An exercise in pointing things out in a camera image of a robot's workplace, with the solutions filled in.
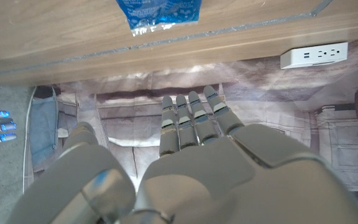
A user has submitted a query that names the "thin white hanging cable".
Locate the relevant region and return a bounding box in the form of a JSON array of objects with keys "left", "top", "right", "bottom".
[{"left": 22, "top": 86, "right": 37, "bottom": 194}]

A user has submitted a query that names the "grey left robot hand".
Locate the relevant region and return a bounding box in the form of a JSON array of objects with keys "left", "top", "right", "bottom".
[{"left": 6, "top": 85, "right": 358, "bottom": 224}]

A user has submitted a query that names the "white power strip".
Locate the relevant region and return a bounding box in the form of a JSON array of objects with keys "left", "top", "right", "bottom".
[{"left": 280, "top": 42, "right": 349, "bottom": 70}]

